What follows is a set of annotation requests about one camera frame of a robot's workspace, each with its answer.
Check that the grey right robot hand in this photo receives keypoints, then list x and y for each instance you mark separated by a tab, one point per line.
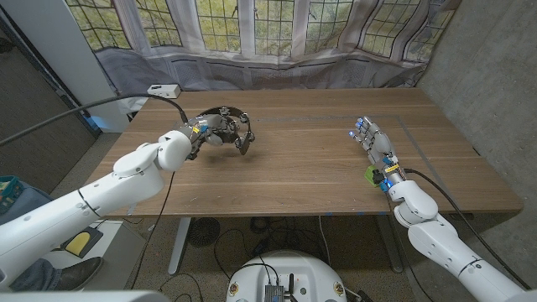
377	142

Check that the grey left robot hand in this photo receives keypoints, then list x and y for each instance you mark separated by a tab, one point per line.
212	126

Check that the black half-moon tambourine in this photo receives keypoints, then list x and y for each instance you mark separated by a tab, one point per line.
243	142

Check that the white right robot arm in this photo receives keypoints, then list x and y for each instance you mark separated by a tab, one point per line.
449	247

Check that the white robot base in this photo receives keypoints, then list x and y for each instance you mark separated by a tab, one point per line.
289	268

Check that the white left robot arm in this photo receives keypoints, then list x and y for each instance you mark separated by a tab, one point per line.
84	201

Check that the green cube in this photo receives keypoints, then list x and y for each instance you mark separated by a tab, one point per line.
369	174

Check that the white power box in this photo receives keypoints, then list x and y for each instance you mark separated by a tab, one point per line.
163	91

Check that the printed window backdrop cloth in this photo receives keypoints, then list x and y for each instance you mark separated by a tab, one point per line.
272	42

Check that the grey table leg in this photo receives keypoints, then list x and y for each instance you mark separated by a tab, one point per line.
390	247

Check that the round black floor fan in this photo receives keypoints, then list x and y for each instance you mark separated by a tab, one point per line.
203	232

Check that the small blue object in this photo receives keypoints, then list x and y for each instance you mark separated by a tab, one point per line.
94	122

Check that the white table leg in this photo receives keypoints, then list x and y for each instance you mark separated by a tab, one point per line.
179	245

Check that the white pedal platform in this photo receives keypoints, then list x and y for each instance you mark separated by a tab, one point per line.
121	247

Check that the yellow foot pedal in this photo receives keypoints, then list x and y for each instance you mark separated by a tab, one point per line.
79	243

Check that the grey computer module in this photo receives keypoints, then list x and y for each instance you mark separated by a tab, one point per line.
273	293

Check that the blue upholstered seat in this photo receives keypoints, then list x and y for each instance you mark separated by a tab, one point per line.
33	199

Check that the black shoe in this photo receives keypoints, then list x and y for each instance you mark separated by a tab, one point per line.
79	274

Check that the teal basket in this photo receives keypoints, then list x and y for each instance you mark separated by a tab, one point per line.
8	193

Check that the blue jeans leg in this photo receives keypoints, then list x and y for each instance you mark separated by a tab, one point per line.
33	274

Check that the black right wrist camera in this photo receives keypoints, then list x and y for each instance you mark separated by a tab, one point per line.
379	177

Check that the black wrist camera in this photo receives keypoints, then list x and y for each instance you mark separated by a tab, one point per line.
379	177
193	155

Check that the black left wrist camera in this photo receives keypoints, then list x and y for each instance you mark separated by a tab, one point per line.
193	155

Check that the white wall pillar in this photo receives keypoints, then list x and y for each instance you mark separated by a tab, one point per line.
63	42

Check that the perforated acoustic wall panel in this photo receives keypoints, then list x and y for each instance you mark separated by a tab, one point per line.
33	84

